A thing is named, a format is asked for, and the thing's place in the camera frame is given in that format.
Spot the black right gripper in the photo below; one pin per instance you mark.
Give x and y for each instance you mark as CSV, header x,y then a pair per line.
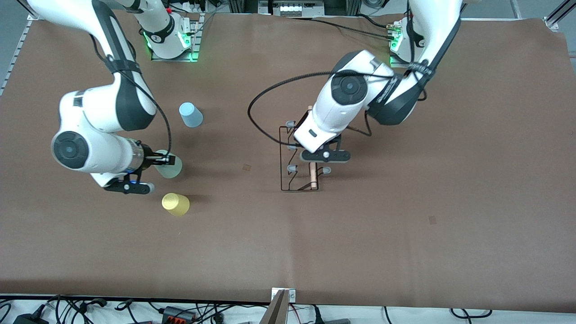
x,y
148,156

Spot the mint green plastic cup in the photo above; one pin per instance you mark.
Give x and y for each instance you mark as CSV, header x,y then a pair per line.
x,y
173,171

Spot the yellow plastic cup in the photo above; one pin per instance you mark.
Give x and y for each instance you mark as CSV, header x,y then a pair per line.
x,y
175,204

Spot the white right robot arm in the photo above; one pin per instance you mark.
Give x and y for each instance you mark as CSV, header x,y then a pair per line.
x,y
94,148

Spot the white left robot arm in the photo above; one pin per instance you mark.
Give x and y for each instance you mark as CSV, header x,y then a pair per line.
x,y
342,108

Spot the light blue plastic cup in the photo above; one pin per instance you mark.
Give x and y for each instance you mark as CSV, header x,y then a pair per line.
x,y
191,115

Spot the brown table cover sheet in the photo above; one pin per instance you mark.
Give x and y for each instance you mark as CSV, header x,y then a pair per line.
x,y
315,247

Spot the white electronics box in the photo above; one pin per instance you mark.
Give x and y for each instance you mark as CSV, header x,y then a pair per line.
x,y
297,8

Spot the orange black connector block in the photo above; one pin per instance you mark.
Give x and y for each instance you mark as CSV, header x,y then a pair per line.
x,y
177,314

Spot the white power strip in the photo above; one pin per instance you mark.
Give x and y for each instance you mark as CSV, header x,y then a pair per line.
x,y
193,5

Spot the black plug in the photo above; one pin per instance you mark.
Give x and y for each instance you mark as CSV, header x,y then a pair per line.
x,y
330,320

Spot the black power adapter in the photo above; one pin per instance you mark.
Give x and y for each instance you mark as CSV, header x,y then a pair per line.
x,y
29,319

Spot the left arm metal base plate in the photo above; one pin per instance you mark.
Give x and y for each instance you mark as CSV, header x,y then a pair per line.
x,y
398,63

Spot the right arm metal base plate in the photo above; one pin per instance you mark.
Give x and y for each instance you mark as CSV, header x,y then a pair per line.
x,y
195,40

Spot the small metal bracket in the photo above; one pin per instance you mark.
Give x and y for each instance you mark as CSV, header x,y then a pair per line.
x,y
291,294

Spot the grey brown mounting post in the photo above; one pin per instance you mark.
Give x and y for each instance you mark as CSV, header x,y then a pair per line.
x,y
275,312

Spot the aluminium edge rail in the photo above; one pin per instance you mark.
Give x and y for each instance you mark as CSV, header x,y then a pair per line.
x,y
558,15
13,58

